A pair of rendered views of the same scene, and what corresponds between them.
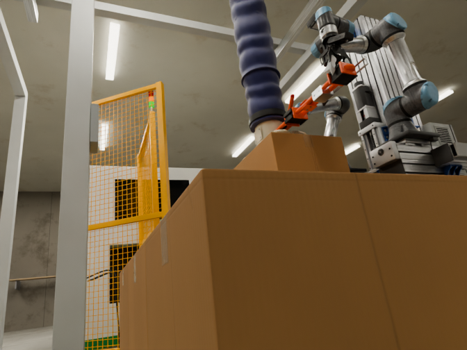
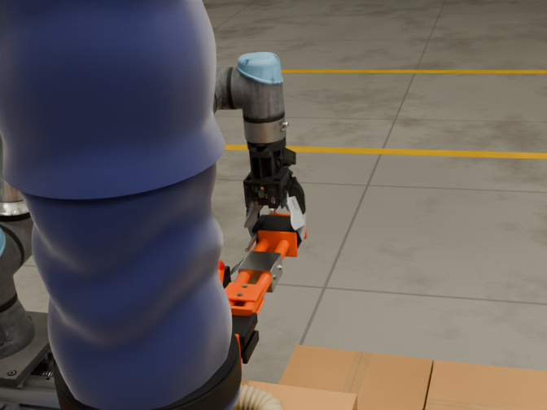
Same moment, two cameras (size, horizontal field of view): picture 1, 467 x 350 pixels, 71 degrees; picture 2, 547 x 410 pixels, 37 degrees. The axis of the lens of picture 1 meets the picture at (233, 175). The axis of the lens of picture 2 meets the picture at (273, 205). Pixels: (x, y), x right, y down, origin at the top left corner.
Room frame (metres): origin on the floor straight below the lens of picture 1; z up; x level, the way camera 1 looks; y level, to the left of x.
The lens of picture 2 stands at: (2.21, 0.46, 1.90)
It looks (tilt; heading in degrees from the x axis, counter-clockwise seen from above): 24 degrees down; 222
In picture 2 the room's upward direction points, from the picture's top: 4 degrees counter-clockwise
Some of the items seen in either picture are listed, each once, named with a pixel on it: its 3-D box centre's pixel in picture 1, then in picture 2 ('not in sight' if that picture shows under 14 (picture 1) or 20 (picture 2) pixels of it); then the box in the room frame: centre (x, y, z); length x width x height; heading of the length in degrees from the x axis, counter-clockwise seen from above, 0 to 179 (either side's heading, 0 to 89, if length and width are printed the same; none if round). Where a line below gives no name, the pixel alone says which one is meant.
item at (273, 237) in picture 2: (341, 73); (282, 234); (1.15, -0.49, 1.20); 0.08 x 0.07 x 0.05; 25
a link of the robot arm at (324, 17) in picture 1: (326, 21); (259, 86); (1.18, -0.49, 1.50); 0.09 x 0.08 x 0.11; 120
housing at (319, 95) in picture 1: (322, 94); (260, 271); (1.27, -0.44, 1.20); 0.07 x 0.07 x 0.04; 25
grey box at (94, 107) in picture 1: (94, 128); not in sight; (2.08, 0.95, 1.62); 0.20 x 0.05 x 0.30; 24
